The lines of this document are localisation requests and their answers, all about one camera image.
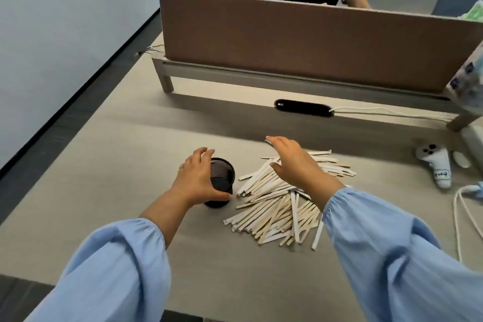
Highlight person's left hand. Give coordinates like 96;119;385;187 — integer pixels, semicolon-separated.
175;147;233;208

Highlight person's right hand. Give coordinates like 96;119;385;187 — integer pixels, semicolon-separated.
265;135;336;194

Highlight black mesh pen cup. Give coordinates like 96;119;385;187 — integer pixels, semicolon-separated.
203;157;236;209

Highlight pile of sticks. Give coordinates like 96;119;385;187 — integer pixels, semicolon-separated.
222;150;357;252

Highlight person's left forearm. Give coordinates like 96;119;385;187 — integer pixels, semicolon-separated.
24;186;191;322

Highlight person's right forearm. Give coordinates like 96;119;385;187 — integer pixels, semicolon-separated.
301;173;483;322

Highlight beige table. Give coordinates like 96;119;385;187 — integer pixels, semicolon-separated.
0;31;483;322

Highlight brown desk divider panel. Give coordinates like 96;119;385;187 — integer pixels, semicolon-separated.
159;0;483;94

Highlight white handheld controller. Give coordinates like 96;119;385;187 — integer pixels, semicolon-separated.
415;143;453;189

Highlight small white oval object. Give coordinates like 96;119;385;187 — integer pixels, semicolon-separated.
452;150;472;169

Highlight white power strip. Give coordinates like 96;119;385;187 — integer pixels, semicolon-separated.
461;124;483;168

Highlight clear bag of packets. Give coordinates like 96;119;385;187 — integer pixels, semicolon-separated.
445;40;483;115

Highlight green printed bag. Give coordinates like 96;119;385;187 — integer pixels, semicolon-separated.
457;0;483;24

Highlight black oval cable grommet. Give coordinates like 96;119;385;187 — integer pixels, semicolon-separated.
274;99;336;118

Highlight grey divider base rail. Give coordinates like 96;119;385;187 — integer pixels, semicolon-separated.
151;56;480;133

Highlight thin grey wires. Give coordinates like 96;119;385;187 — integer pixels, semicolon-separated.
134;44;166;57

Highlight white charging cable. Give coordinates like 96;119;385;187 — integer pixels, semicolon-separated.
452;185;483;264

